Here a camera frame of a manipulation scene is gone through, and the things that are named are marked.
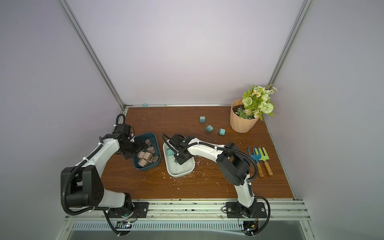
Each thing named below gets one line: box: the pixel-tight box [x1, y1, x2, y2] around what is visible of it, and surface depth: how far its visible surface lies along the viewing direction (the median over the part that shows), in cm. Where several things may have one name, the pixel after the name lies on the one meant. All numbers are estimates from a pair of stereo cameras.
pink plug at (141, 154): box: [138, 151, 146, 159], surface depth 92 cm
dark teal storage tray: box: [132, 132, 161, 172], surface depth 94 cm
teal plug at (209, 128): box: [205, 124, 214, 133], surface depth 105 cm
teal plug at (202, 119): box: [199, 116, 206, 124], surface depth 112 cm
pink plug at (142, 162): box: [137, 158, 148, 167], surface depth 89 cm
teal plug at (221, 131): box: [216, 128, 226, 136], surface depth 105 cm
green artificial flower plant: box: [235, 84, 278, 121], surface depth 86 cm
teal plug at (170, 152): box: [167, 148, 175, 157], surface depth 93 cm
